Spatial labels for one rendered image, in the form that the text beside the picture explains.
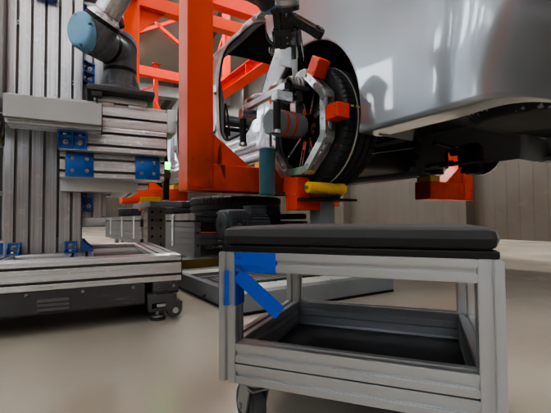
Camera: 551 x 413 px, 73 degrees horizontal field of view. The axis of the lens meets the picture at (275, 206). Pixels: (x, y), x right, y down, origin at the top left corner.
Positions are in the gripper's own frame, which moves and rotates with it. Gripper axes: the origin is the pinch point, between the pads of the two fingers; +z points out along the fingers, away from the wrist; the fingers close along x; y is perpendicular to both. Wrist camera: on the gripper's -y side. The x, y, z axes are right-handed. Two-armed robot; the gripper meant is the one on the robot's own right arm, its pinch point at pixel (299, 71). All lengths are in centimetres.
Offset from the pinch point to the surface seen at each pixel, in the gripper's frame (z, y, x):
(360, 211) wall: 512, 0, -632
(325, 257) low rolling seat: 3, -18, 87
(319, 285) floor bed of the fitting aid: 82, -4, 19
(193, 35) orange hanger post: 0, 78, -91
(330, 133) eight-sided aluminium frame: 40, -5, -39
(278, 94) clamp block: 19.8, 18.2, -38.4
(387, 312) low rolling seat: 33, -28, 71
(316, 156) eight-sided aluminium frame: 50, 2, -36
